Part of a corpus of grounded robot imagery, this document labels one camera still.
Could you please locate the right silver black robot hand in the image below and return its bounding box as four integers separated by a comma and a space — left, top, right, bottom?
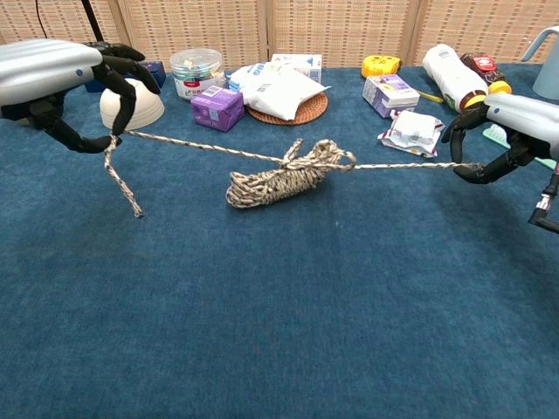
441, 93, 559, 184

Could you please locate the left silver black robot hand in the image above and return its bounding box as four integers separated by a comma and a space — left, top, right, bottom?
0, 38, 162, 154

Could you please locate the beige braided rope bundle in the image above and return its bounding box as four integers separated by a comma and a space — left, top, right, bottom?
103, 130, 480, 219

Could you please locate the green scrubbing brush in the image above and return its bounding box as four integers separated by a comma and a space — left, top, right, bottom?
482, 123, 559, 170

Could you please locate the brown bottle yellow nozzle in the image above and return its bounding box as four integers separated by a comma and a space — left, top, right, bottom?
459, 52, 514, 95

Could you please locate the black stand pole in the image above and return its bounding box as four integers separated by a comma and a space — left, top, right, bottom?
80, 0, 104, 45

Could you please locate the white bottle yellow cap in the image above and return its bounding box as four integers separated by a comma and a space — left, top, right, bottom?
421, 43, 490, 115

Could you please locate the white wrapped snack pack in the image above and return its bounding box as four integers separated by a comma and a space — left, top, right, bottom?
377, 109, 446, 159

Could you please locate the dark blue long box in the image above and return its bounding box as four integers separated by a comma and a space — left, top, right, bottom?
84, 59, 168, 93

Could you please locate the cream upturned bowl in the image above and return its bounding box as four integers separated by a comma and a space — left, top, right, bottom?
99, 78, 166, 132

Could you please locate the purple white drink carton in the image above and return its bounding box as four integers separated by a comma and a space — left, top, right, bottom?
362, 73, 421, 120

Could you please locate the yellow tape measure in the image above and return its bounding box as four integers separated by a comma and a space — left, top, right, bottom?
361, 54, 445, 104

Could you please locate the clear tub of clips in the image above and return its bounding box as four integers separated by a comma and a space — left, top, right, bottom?
169, 48, 227, 101

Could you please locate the small purple box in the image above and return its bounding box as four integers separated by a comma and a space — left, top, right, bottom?
190, 85, 245, 133

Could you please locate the bamboo folding screen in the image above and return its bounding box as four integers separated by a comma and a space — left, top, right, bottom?
0, 0, 559, 78

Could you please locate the brown woven round coaster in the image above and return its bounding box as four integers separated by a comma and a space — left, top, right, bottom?
245, 92, 329, 127

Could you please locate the white blue cardboard box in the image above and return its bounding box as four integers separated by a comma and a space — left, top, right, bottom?
270, 53, 323, 86

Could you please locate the white plastic bag pack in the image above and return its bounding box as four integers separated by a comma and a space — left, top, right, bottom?
227, 62, 332, 120

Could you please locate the blue carpet table cover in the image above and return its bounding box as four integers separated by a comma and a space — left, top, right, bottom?
0, 65, 559, 419

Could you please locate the light blue handled cup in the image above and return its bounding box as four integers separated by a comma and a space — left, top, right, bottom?
521, 25, 559, 101

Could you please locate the thin black hanging cable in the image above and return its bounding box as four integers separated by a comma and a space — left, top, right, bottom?
34, 0, 50, 41

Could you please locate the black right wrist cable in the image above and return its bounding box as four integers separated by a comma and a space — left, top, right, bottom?
528, 161, 559, 232

